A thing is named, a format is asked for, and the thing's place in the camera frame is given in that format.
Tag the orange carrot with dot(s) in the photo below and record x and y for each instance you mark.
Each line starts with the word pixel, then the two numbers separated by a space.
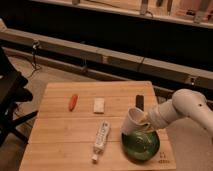
pixel 72 102

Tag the clear plastic bottle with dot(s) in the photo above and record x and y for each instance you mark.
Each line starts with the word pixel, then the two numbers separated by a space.
pixel 100 140

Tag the black office chair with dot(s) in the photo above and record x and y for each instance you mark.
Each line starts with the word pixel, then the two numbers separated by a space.
pixel 12 91

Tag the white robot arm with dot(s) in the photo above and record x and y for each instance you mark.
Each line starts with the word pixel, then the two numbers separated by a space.
pixel 184 103

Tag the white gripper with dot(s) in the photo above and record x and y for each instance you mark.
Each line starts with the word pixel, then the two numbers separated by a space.
pixel 145 124

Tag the green ceramic bowl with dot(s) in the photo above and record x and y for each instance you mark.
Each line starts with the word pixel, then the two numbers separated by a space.
pixel 140 146

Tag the white sponge block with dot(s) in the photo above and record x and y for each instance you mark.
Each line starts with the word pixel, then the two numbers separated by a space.
pixel 99 104

